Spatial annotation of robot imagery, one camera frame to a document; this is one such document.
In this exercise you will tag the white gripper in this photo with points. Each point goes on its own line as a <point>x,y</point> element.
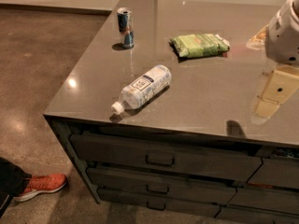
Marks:
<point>284,37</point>

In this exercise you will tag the clear plastic water bottle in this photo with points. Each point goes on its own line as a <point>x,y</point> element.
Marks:
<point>142,89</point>

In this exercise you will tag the green snack packet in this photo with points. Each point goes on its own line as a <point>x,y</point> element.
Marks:
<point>200,45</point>

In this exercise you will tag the grey top right drawer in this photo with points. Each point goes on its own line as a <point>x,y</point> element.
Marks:
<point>279,173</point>

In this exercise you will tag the grey drawer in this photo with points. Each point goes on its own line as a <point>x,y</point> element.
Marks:
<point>268,199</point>
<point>159,203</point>
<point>167,157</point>
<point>160,185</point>
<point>279,173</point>
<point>251,217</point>

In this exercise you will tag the grey middle right drawer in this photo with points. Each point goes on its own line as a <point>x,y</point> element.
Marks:
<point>268,199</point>

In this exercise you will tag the grey top left drawer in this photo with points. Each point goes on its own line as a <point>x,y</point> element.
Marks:
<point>167,157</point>

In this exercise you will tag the blue silver drink can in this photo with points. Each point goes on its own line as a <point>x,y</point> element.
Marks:
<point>125,23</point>

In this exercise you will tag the grey bottom right drawer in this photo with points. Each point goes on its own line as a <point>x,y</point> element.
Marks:
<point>251,217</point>

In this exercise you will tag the grey middle left drawer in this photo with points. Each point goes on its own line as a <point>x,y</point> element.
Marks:
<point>160,185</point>

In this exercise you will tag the grey bottom left drawer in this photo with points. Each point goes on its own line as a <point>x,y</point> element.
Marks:
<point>159,203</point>

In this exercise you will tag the orange sneaker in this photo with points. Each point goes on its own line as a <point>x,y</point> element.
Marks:
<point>44,184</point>

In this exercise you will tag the black trouser leg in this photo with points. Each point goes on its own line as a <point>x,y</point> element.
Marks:
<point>13,180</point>

